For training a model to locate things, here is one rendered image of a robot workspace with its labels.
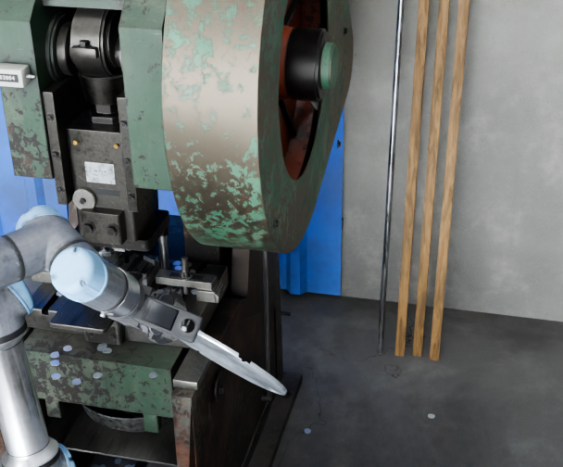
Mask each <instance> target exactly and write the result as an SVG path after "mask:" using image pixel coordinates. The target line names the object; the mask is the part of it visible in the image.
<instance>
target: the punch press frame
mask: <svg viewBox="0 0 563 467"><path fill-rule="evenodd" d="M166 5H167V0H0V63H10V64H23V65H29V66H30V73H31V75H36V78H35V79H31V82H30V83H29V84H27V85H26V86H25V87H23V88H21V87H9V86H0V90H1V96H2V102H3V108H4V113H5V119H6V129H7V135H8V141H9V147H10V153H11V158H12V164H13V170H14V175H15V176H22V177H32V178H42V179H51V180H53V179H54V178H55V176H54V170H53V163H52V157H51V150H50V144H49V137H48V130H47V123H46V116H45V110H44V98H43V91H44V90H45V89H46V88H47V87H49V86H50V85H51V84H52V83H54V82H59V81H63V80H64V79H66V78H67V77H68V75H66V74H64V73H63V72H62V70H61V69H60V67H59V65H58V62H57V57H56V42H57V36H58V34H59V31H60V29H61V27H62V26H63V25H64V24H65V23H66V22H69V21H70V22H72V21H73V17H74V14H75V12H76V10H77V8H78V7H84V8H101V9H116V10H122V11H121V16H120V20H119V43H120V53H121V63H122V72H123V81H124V91H125V101H126V110H127V120H128V129H129V139H130V149H131V166H132V176H133V186H134V187H136V188H146V189H156V190H155V192H154V193H153V199H154V209H158V190H165V191H172V188H171V183H170V179H169V170H168V164H167V157H166V150H165V142H164V131H163V117H162V51H163V35H164V24H165V14H166ZM167 238H168V251H169V259H171V260H179V261H181V258H182V257H187V258H188V262H196V263H202V268H205V267H206V265H207V264H213V265H220V266H227V267H228V281H229V285H228V287H227V289H226V291H225V293H224V295H223V297H222V298H221V300H222V299H223V298H225V297H229V296H230V295H231V253H232V247H224V246H208V245H203V244H200V243H199V242H197V241H196V240H195V239H194V238H193V237H192V236H191V235H190V233H189V232H188V231H187V229H186V227H185V225H184V223H183V221H182V219H181V216H177V215H169V234H168V235H167ZM221 300H220V302H221ZM220 302H219V304H220ZM219 304H218V306H217V308H216V309H215V311H214V313H213V315H212V317H211V319H210V321H209V323H208V324H207V326H206V329H207V327H208V325H209V324H210V322H211V320H212V318H213V316H214V314H215V313H216V311H217V309H218V307H219ZM206 329H205V331H206ZM205 331H204V332H205ZM99 344H103V343H97V342H91V341H86V340H85V335H84V334H74V333H68V332H60V331H54V330H46V329H40V328H35V329H34V330H33V331H32V333H31V334H30V335H29V337H28V338H27V339H26V340H25V342H24V347H25V350H26V353H27V357H28V361H29V364H30V367H31V374H32V378H33V381H34V384H35V388H36V392H37V395H38V398H44V399H45V404H46V409H47V415H48V416H50V417H56V418H61V417H62V416H63V415H64V413H65V406H64V402H69V403H75V404H82V405H88V406H94V407H100V408H107V409H113V410H125V411H131V412H137V413H142V414H143V416H144V430H145V431H146V432H153V433H159V431H160V430H161V428H162V422H161V416H162V417H169V418H173V413H172V403H171V395H172V393H173V391H174V389H175V387H174V386H173V379H174V377H175V375H176V373H177V371H178V370H179V369H180V367H181V364H182V362H183V360H184V359H185V357H186V355H187V353H188V351H189V348H186V347H173V346H165V345H159V344H151V343H145V342H137V341H131V340H125V341H124V343H123V344H122V345H111V344H107V347H109V348H111V349H112V351H111V352H110V353H103V351H99V350H97V348H98V345H99ZM65 346H71V347H72V350H71V351H65V350H64V349H63V348H64V347H65ZM53 352H58V353H59V357H57V358H52V357H51V356H50V355H51V353H53ZM52 360H58V361H59V365H57V366H52V365H51V363H50V362H51V361H52ZM96 372H100V373H102V374H103V376H102V377H100V378H94V377H93V375H94V374H95V373H96ZM150 372H156V373H158V376H157V377H156V378H150V377H149V373H150ZM54 373H60V375H61V376H60V378H59V379H56V380H53V378H52V377H51V375H52V374H54ZM74 379H81V384H79V385H73V384H72V381H73V380H74Z"/></svg>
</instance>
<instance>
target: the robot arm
mask: <svg viewBox="0 0 563 467"><path fill-rule="evenodd" d="M42 271H48V272H49V273H50V275H51V279H52V284H53V286H54V287H55V289H56V290H57V291H59V292H60V293H62V294H63V295H64V296H65V297H67V298H69V299H71V300H73V301H76V302H80V303H82V304H83V305H85V306H88V307H90V308H92V309H95V310H97V311H101V312H100V317H103V318H105V317H106V315H108V318H109V319H112V320H114V321H116V322H119V323H121V324H124V325H127V326H130V327H132V328H133V327H134V328H137V329H140V330H143V332H145V333H148V335H147V338H149V340H150V341H152V342H155V343H158V344H161V345H162V344H167V343H170V342H172V341H174V340H177V339H178V338H179V339H180V340H183V341H185V342H188V343H193V342H194V341H195V339H196V337H197V335H198V332H199V330H200V327H201V325H202V322H203V318H202V317H201V316H199V315H196V314H194V313H192V312H190V311H187V309H186V308H185V307H186V305H185V303H184V301H183V299H182V297H181V295H180V294H178V293H176V292H173V291H171V290H169V289H167V288H166V289H165V290H161V289H158V290H157V291H155V289H154V288H152V287H149V286H146V285H142V284H141V283H140V282H139V281H138V280H136V279H135V277H134V276H132V275H131V274H129V273H127V272H126V271H124V270H122V269H121V268H118V267H117V266H115V265H113V264H111V263H109V262H108V261H106V260H105V259H104V258H103V257H101V255H100V254H99V253H98V252H97V251H96V250H95V249H94V248H93V247H92V246H91V245H90V244H89V243H88V242H87V241H86V240H85V239H84V238H83V237H82V236H81V235H80V234H79V233H78V232H77V231H76V230H75V229H74V228H73V227H72V226H71V224H70V222H69V221H68V220H67V219H66V218H65V217H63V216H62V215H61V214H60V213H59V212H58V211H56V210H55V209H54V208H52V207H50V206H47V205H40V206H36V207H33V208H30V209H29V211H28V212H27V213H26V214H23V215H22V216H21V217H20V218H19V220H18V222H17V225H16V231H13V232H11V233H6V234H4V235H2V236H0V429H1V433H2V436H3V439H4V442H5V446H6V452H5V453H4V454H3V457H2V464H3V467H76V465H75V462H74V461H73V460H72V456H71V454H70V453H69V451H68V449H67V448H66V447H65V446H63V445H62V444H60V443H57V441H56V440H55V439H54V438H52V437H50V436H48V433H47V430H46V426H45V422H44V416H43V413H42V409H41V406H40V402H39V398H38V395H37V392H36V388H35V384H34V381H33V378H32V374H31V367H30V364H29V361H28V357H27V353H26V350H25V347H24V343H23V339H22V336H23V335H24V334H25V333H26V331H27V329H28V325H27V322H26V318H25V315H30V313H31V312H32V311H33V306H34V305H33V299H32V296H31V292H30V290H29V288H28V286H27V285H26V284H25V282H24V279H27V278H29V277H31V276H33V275H35V274H38V273H40V272H42Z"/></svg>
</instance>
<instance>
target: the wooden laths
mask: <svg viewBox="0 0 563 467"><path fill-rule="evenodd" d="M469 3H470V0H459V4H458V15H457V37H456V48H455V59H454V70H453V81H452V93H451V104H450V115H449V126H448V137H447V148H446V160H445V172H444V193H443V204H442V216H441V227H440V238H439V249H438V260H437V272H436V283H435V294H434V305H433V316H432V338H431V349H430V360H437V361H438V360H439V354H440V343H441V332H442V321H443V311H444V290H445V279H446V269H447V258H448V248H449V236H450V226H451V215H452V205H453V194H454V183H455V173H456V162H457V141H458V131H459V120H460V109H461V98H462V88H463V77H464V67H465V56H466V45H467V35H468V24H469ZM404 5H405V0H398V5H397V21H396V36H395V51H394V82H393V98H392V113H391V129H390V144H389V160H388V176H387V192H386V207H385V223H384V238H383V254H382V285H381V300H380V316H379V332H378V347H377V353H379V354H381V353H382V350H383V335H384V320H385V305H386V290H387V275H388V260H389V245H390V230H391V215H392V200H393V185H394V156H395V140H396V125H397V110H398V96H399V81H400V66H401V51H402V35H403V20H404ZM449 8H450V0H439V10H438V22H437V34H436V46H435V60H434V72H433V84H432V108H431V120H430V132H429V145H428V157H427V169H426V182H425V195H424V207H423V219H422V232H421V244H420V256H419V280H418V292H417V305H416V318H415V330H414V342H413V354H412V355H413V356H418V357H421V356H422V346H423V335H424V323H425V311H426V299H427V288H428V276H429V264H430V253H431V240H432V218H433V207H434V195H435V183H436V171H437V159H438V148H439V136H440V125H441V113H442V101H443V89H444V67H445V55H446V44H447V32H448V20H449ZM429 9H430V0H419V11H418V25H417V38H416V52H415V66H414V80H413V94H412V107H411V121H410V135H409V149H408V163H407V189H406V203H405V217H404V231H403V244H402V258H401V271H400V285H399V299H398V313H397V327H396V341H395V355H396V356H401V357H404V356H405V345H406V332H407V307H408V294H409V281H410V268H411V255H412V242H413V229H414V216H415V203H416V190H417V178H418V165H419V139H420V126H421V113H422V100H423V87H424V74H425V61H426V48H427V35H428V22H429Z"/></svg>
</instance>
